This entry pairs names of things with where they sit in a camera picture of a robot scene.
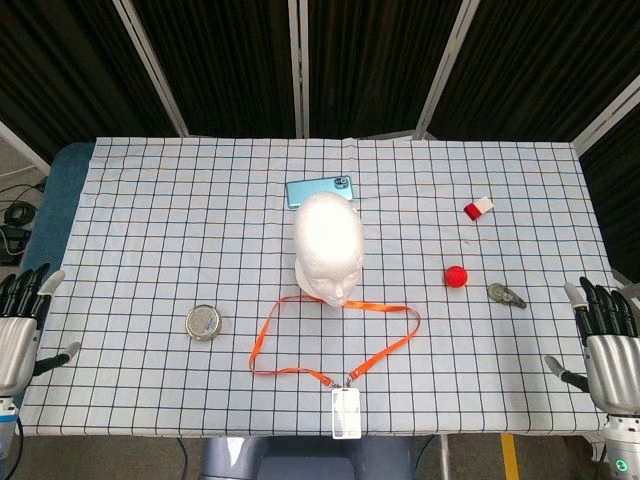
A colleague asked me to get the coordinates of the grey metal keychain tool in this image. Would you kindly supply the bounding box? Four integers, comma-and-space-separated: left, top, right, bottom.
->
488, 282, 528, 310

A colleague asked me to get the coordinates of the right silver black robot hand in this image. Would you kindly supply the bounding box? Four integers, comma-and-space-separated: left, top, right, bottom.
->
544, 276, 640, 416

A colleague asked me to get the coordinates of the grey robot torso base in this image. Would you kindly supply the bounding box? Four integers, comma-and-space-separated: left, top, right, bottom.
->
199, 435, 419, 480

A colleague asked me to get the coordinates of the red knitted ball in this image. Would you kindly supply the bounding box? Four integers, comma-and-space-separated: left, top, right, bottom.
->
444, 265, 471, 290

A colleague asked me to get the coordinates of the clear badge holder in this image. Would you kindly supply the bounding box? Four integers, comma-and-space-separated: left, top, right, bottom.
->
329, 382, 363, 441

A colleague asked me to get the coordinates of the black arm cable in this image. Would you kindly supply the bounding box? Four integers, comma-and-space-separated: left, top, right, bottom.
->
13, 417, 27, 480

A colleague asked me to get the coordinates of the black power adapter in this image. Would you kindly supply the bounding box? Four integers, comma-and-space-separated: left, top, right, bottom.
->
0, 224, 32, 266

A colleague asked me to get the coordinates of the white foam mannequin head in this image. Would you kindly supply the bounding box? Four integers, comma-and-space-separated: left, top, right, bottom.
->
293, 192, 365, 307

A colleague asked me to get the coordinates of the white metal frame bar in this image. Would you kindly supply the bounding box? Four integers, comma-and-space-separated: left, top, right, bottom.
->
0, 119, 52, 174

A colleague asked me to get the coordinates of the orange lanyard strap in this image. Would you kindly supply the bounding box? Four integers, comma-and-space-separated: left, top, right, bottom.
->
249, 294, 420, 389

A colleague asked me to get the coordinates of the white table leg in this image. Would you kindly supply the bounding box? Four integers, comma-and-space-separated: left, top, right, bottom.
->
437, 434, 452, 480

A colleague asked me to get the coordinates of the black coiled floor cable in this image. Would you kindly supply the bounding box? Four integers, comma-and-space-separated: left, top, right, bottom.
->
2, 198, 37, 227

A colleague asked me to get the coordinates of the red and white block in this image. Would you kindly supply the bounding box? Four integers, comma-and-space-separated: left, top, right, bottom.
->
463, 196, 494, 220

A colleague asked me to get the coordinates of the teal padded table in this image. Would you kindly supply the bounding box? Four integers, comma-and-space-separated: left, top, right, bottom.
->
19, 142, 97, 351

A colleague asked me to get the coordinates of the round silver metal tin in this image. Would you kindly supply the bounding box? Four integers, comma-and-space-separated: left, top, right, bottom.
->
185, 304, 223, 341

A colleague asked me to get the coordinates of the black folding screen panel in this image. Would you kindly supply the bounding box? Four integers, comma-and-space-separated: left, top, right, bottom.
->
119, 0, 307, 139
0, 0, 187, 162
417, 0, 640, 146
298, 0, 474, 140
573, 74, 640, 284

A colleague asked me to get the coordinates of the white black checkered tablecloth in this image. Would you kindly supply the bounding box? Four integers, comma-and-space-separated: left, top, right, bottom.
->
22, 135, 621, 437

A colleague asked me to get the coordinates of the light blue smartphone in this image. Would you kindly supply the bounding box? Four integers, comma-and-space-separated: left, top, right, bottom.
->
285, 175, 354, 210

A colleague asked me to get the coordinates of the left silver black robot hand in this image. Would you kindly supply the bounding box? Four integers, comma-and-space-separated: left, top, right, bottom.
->
0, 263, 81, 399

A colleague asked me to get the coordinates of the yellow floor tape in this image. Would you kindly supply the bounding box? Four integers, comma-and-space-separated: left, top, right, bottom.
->
501, 433, 519, 480

